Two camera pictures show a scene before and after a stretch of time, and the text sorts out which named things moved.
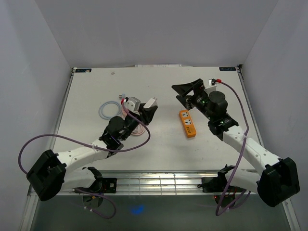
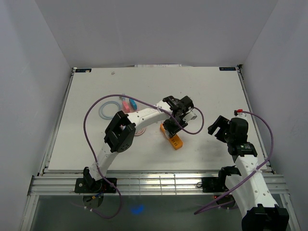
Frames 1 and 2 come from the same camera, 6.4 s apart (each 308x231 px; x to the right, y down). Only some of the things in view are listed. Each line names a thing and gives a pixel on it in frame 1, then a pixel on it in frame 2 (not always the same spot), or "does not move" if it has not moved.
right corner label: [227, 69] does not move
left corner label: [83, 70] does not move
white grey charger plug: [152, 102] -> [167, 134]
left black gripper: [147, 113] -> [173, 130]
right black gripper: [184, 89] -> [221, 122]
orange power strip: [187, 122] -> [175, 140]
